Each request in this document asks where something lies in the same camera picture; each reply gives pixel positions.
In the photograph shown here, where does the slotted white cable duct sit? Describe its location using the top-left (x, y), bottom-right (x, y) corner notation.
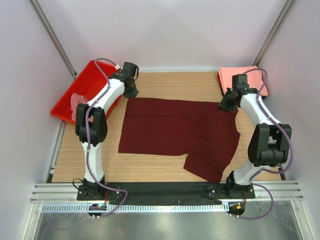
top-left (41, 202), bottom-right (229, 214)

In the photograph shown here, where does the folded red t shirt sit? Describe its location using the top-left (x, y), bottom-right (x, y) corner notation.
top-left (217, 72), bottom-right (226, 96)

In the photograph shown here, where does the pink crumpled t shirt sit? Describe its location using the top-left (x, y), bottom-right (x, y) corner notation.
top-left (70, 93), bottom-right (88, 121)

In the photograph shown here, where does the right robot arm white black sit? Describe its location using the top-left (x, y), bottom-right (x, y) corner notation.
top-left (219, 73), bottom-right (293, 198)

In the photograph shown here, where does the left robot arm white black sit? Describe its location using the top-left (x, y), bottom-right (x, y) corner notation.
top-left (75, 58), bottom-right (139, 201)

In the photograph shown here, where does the right aluminium frame post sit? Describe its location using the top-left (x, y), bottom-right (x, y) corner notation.
top-left (252, 0), bottom-right (297, 66)

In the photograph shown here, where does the folded salmon pink t shirt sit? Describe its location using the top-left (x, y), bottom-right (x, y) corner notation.
top-left (218, 65), bottom-right (266, 93)

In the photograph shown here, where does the aluminium front rail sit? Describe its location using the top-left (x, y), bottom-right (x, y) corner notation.
top-left (30, 180), bottom-right (304, 203)

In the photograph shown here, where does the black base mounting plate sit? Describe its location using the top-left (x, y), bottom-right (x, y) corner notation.
top-left (76, 182), bottom-right (256, 206)

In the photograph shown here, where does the red plastic bin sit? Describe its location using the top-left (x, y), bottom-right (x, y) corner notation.
top-left (50, 60), bottom-right (107, 124)

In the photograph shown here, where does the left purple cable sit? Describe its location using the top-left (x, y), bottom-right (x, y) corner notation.
top-left (42, 57), bottom-right (129, 231)

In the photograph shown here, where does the dark maroon t shirt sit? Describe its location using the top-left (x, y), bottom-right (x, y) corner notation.
top-left (118, 97), bottom-right (240, 183)

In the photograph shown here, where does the aluminium frame post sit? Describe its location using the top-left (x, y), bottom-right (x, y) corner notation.
top-left (28, 0), bottom-right (77, 79)
top-left (252, 0), bottom-right (297, 66)

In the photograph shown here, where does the left aluminium frame post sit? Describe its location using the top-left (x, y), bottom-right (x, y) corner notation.
top-left (28, 0), bottom-right (77, 79)

